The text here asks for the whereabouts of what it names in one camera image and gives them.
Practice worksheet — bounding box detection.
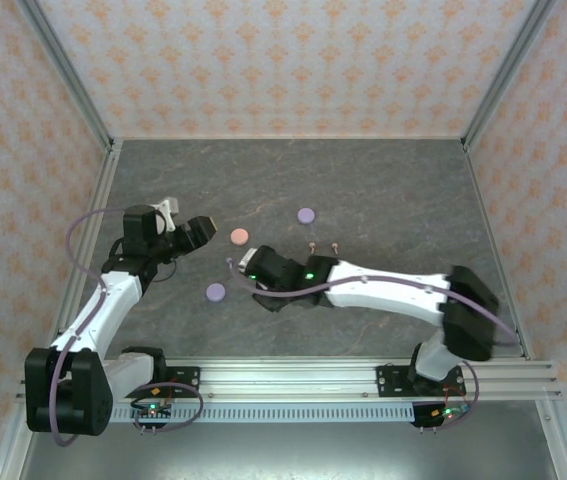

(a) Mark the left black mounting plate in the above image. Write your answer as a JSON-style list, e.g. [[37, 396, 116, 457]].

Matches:
[[110, 366, 202, 400]]

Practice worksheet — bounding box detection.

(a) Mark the black mounting plate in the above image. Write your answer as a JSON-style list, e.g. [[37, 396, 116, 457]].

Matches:
[[376, 364, 466, 400], [110, 366, 202, 400]]

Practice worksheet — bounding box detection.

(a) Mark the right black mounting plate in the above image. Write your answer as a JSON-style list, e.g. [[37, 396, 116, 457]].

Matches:
[[376, 364, 466, 400]]

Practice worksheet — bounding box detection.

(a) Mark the grey metal shelf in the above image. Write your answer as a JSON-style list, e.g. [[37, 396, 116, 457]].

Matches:
[[17, 422, 559, 480]]

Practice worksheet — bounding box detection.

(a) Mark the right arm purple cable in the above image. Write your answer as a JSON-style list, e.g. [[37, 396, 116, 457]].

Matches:
[[230, 259, 522, 431]]

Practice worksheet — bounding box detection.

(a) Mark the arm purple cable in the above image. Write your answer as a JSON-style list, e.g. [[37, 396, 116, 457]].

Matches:
[[50, 207, 204, 448], [230, 259, 522, 431]]

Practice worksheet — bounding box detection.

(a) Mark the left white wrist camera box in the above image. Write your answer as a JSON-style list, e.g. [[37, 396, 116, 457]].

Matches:
[[150, 196, 181, 232]]

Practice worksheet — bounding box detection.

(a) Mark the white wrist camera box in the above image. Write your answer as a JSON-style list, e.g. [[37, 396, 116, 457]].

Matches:
[[150, 196, 181, 232], [236, 248, 259, 274]]

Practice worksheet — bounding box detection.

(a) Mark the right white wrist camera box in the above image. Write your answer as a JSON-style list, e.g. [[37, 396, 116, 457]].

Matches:
[[236, 248, 259, 274]]

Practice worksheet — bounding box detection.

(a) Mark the aluminium table side rail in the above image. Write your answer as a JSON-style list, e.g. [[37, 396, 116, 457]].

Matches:
[[42, 139, 124, 362], [462, 139, 535, 362]]

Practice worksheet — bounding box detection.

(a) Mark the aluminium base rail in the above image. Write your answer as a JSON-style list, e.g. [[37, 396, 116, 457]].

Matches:
[[15, 357, 564, 402]]

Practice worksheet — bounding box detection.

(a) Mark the grey slotted cable duct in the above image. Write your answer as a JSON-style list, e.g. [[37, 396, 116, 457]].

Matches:
[[107, 403, 417, 425]]

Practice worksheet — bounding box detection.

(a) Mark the aluminium corner post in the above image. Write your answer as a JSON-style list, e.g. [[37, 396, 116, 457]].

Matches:
[[15, 0, 117, 151], [461, 0, 560, 151]]

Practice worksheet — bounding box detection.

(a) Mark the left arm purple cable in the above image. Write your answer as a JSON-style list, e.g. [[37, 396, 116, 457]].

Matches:
[[50, 207, 204, 448]]

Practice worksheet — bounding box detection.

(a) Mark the aluminium lower frame bar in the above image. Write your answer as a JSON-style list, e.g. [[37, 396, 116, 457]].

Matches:
[[535, 399, 567, 480], [0, 399, 39, 480]]

